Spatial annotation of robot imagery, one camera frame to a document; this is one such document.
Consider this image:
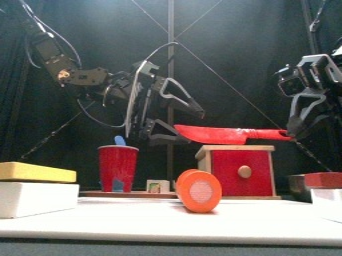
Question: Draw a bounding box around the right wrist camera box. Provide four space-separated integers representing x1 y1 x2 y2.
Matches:
276 64 309 98

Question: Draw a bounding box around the small white picture cube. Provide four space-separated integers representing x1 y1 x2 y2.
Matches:
146 179 171 194

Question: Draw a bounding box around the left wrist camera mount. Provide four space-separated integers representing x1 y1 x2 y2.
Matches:
132 60 160 81

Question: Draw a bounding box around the thin left arm cable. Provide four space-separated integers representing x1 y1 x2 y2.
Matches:
76 98 131 130

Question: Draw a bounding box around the small metal container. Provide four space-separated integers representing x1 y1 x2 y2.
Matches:
286 173 313 200

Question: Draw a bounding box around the white cutting board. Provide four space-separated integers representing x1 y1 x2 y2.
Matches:
0 196 342 248

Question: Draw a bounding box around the orange round disc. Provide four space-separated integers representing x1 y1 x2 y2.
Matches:
175 168 223 214

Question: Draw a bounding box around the red plastic cup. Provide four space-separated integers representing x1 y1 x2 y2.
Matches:
97 145 140 194

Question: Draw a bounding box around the red wooden drawer box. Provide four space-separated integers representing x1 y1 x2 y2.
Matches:
194 144 282 200

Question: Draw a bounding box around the thin diagonal brace wire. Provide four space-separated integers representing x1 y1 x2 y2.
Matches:
20 0 224 160
128 0 333 173

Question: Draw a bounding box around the thick looped left arm cable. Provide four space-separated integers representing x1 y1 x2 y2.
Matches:
124 41 179 138

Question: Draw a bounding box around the vertical metal frame pole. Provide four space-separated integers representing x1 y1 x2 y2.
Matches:
167 0 175 188

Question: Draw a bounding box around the red toy knife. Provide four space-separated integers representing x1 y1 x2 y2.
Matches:
172 124 293 145

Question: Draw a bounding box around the dark slanted frame strut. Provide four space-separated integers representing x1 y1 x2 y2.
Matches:
299 0 323 51

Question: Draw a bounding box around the blue stick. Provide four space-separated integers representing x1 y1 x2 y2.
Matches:
113 135 128 147

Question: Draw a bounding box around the yellow sponge block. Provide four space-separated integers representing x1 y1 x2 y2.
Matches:
0 161 77 184

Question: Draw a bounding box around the brown wooden board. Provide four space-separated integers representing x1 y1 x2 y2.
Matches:
79 190 179 200

